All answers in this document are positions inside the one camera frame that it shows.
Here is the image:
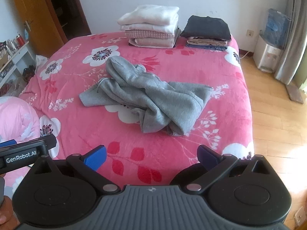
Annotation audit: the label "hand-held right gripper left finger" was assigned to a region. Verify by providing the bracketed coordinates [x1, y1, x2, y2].
[30, 145, 121, 194]

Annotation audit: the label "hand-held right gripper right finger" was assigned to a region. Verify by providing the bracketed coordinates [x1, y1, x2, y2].
[185, 144, 272, 194]

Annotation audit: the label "grey sweatpants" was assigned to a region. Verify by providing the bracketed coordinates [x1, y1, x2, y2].
[79, 56, 214, 137]

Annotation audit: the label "light pink floral quilt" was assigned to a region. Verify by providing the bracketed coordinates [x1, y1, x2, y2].
[0, 96, 41, 149]

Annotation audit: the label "cardboard box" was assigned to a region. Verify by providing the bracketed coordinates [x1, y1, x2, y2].
[0, 50, 15, 70]

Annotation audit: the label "white plastic bag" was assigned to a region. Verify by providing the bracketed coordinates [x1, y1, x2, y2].
[35, 55, 50, 67]

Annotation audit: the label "white shelf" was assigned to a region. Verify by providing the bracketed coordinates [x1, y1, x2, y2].
[0, 41, 36, 89]

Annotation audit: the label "glass jar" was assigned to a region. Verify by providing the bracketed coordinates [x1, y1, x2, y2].
[6, 39, 17, 53]

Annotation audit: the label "pink floral blanket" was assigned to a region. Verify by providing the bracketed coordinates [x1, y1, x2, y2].
[4, 31, 255, 197]

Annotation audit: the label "wooden board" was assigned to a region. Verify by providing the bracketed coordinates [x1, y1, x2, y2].
[285, 84, 304, 104]

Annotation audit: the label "blue folded garment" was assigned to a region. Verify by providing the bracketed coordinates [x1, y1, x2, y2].
[186, 44, 227, 51]

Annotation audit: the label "tan folded garment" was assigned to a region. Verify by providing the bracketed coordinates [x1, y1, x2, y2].
[187, 36, 228, 46]

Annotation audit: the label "white water dispenser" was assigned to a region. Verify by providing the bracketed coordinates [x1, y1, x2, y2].
[253, 35, 283, 73]

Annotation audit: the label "beige folded garment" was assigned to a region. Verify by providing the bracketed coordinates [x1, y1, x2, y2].
[128, 36, 177, 48]

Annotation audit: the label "black folded garment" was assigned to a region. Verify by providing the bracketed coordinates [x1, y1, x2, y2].
[180, 15, 232, 40]

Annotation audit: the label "wooden door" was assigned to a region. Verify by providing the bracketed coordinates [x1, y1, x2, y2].
[10, 0, 68, 58]

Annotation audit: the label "beige curtain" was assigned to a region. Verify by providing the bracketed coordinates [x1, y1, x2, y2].
[273, 0, 307, 85]

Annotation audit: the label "blue water bottle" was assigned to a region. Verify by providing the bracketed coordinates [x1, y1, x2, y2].
[264, 8, 292, 49]

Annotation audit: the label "cream fleece folded garment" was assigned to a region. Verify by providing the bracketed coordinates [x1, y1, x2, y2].
[117, 4, 180, 25]

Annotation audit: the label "white cable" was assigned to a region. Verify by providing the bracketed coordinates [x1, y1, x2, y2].
[239, 50, 255, 59]

